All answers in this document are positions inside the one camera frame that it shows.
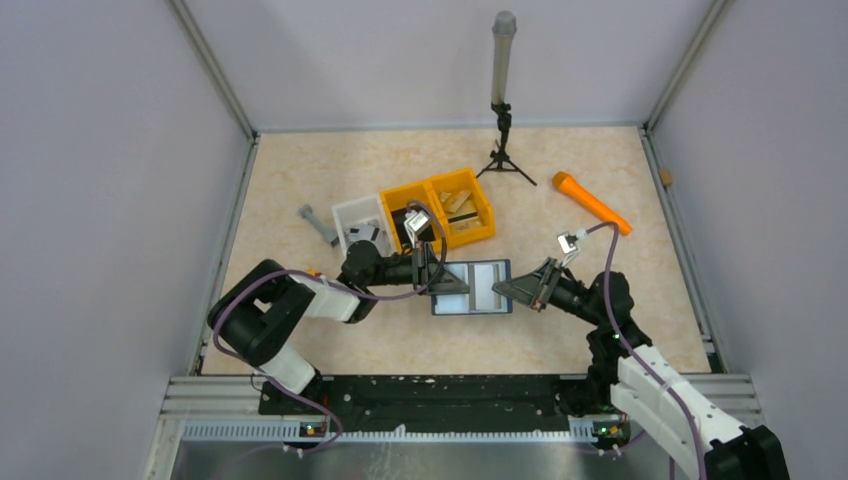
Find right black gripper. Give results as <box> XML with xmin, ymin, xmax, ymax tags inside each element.
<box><xmin>495</xmin><ymin>256</ymin><xmax>604</xmax><ymax>326</ymax></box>

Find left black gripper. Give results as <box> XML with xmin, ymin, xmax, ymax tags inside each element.
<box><xmin>365</xmin><ymin>240</ymin><xmax>469</xmax><ymax>296</ymax></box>

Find blue leather card holder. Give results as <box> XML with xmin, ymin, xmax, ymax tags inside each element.
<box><xmin>431</xmin><ymin>259</ymin><xmax>513</xmax><ymax>316</ymax></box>

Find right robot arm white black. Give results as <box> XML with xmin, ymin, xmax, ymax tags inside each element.
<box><xmin>492</xmin><ymin>259</ymin><xmax>790</xmax><ymax>479</ymax></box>

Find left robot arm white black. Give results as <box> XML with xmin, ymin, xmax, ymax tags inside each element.
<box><xmin>206</xmin><ymin>240</ymin><xmax>471</xmax><ymax>414</ymax></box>

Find wooden blocks in bin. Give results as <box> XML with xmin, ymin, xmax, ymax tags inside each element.
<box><xmin>440</xmin><ymin>190</ymin><xmax>482</xmax><ymax>232</ymax></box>

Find black object in bin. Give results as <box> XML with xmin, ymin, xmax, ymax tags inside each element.
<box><xmin>391</xmin><ymin>209</ymin><xmax>436</xmax><ymax>245</ymax></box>

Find yellow plastic bin left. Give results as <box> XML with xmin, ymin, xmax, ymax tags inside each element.
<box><xmin>380</xmin><ymin>180</ymin><xmax>448</xmax><ymax>252</ymax></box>

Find yellow plastic bin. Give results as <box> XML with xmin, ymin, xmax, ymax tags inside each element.
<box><xmin>380</xmin><ymin>180</ymin><xmax>448</xmax><ymax>252</ymax></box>
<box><xmin>428</xmin><ymin>168</ymin><xmax>496</xmax><ymax>249</ymax></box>

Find white plastic bin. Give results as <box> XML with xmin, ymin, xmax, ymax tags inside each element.
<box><xmin>332</xmin><ymin>194</ymin><xmax>395</xmax><ymax>256</ymax></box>

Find yellow plastic bin right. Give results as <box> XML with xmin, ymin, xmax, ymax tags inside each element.
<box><xmin>428</xmin><ymin>168</ymin><xmax>496</xmax><ymax>249</ymax></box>

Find grey plastic bolt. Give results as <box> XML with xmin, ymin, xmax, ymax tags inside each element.
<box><xmin>298</xmin><ymin>204</ymin><xmax>339</xmax><ymax>247</ymax></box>

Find black tripod stand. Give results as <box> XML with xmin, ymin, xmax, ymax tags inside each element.
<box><xmin>476</xmin><ymin>102</ymin><xmax>538</xmax><ymax>186</ymax></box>

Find grey microphone on stand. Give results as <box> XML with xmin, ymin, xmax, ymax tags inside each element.
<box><xmin>490</xmin><ymin>10</ymin><xmax>517</xmax><ymax>105</ymax></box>

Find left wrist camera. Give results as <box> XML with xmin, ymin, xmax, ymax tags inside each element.
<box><xmin>403</xmin><ymin>209</ymin><xmax>431</xmax><ymax>248</ymax></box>

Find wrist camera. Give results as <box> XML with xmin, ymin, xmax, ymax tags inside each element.
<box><xmin>557</xmin><ymin>229</ymin><xmax>589</xmax><ymax>268</ymax></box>
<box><xmin>403</xmin><ymin>209</ymin><xmax>431</xmax><ymax>248</ymax></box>

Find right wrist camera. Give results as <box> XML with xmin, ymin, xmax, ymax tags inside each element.
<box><xmin>557</xmin><ymin>229</ymin><xmax>589</xmax><ymax>268</ymax></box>

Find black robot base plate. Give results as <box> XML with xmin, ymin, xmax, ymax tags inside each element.
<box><xmin>258</xmin><ymin>374</ymin><xmax>624</xmax><ymax>436</ymax></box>

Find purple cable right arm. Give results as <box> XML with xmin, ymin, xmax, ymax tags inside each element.
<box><xmin>582</xmin><ymin>221</ymin><xmax>709</xmax><ymax>480</ymax></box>

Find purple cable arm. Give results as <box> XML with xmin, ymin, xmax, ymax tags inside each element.
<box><xmin>582</xmin><ymin>221</ymin><xmax>709</xmax><ymax>480</ymax></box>
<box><xmin>210</xmin><ymin>199</ymin><xmax>448</xmax><ymax>439</ymax></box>

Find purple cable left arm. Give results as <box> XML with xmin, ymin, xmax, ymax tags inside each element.
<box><xmin>210</xmin><ymin>199</ymin><xmax>448</xmax><ymax>439</ymax></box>

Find small wooden piece on rail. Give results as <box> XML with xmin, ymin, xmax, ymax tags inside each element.
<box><xmin>657</xmin><ymin>167</ymin><xmax>673</xmax><ymax>188</ymax></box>

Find white cable duct strip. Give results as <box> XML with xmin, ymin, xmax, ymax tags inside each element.
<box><xmin>182</xmin><ymin>420</ymin><xmax>598</xmax><ymax>443</ymax></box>

